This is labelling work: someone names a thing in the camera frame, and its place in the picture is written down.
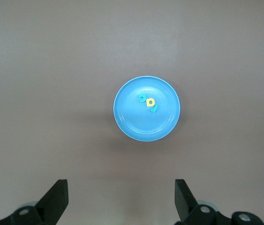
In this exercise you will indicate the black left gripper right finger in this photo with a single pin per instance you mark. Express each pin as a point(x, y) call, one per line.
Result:
point(185, 206)

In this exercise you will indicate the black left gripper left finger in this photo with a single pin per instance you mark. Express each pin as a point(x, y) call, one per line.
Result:
point(52, 204)

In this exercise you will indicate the teal letter r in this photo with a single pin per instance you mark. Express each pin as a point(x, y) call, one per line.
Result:
point(155, 109)

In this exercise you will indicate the yellow letter a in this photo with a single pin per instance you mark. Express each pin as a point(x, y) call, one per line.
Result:
point(152, 101)

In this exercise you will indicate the teal letter c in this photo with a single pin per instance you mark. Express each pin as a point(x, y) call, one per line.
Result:
point(139, 97)

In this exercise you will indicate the blue plate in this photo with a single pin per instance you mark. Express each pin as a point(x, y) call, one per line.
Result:
point(146, 126)

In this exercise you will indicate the brown table cover mat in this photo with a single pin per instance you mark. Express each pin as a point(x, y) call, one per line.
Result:
point(52, 70)

